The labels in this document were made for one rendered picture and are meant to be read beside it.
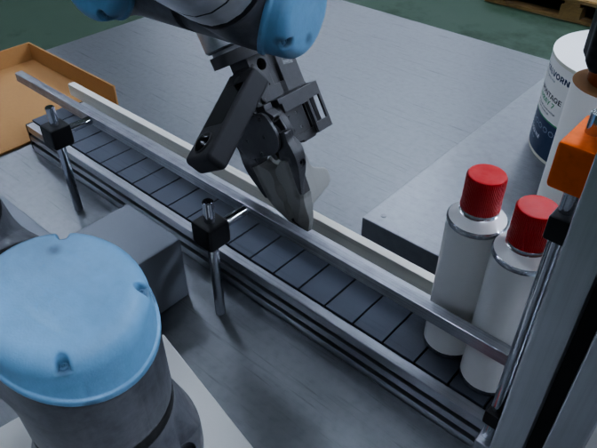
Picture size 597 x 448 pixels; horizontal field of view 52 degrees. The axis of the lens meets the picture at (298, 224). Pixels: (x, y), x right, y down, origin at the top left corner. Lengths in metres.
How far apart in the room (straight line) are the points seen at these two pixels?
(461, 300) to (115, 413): 0.31
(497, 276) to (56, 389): 0.34
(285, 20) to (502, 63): 0.94
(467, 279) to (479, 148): 0.42
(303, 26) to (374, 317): 0.32
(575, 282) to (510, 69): 1.06
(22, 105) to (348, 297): 0.77
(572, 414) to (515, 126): 0.72
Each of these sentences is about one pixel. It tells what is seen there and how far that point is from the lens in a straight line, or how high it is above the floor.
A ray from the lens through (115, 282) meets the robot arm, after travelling 0.44.
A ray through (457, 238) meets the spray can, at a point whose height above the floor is 1.03.
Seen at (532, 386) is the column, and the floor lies 1.09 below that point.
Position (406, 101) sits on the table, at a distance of 1.17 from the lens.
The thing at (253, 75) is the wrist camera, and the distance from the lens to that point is 0.64.
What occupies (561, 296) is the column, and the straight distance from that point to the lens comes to 0.32.
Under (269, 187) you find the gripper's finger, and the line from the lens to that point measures 0.68.
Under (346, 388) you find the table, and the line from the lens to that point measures 0.66.
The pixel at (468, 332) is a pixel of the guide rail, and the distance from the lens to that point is 0.55.
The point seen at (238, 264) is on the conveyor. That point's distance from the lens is 0.72.
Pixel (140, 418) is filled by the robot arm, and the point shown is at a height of 0.97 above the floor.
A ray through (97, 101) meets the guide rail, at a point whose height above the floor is 0.91.
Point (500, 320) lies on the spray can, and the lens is 0.54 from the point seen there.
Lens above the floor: 1.36
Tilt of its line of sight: 39 degrees down
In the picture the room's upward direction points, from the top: straight up
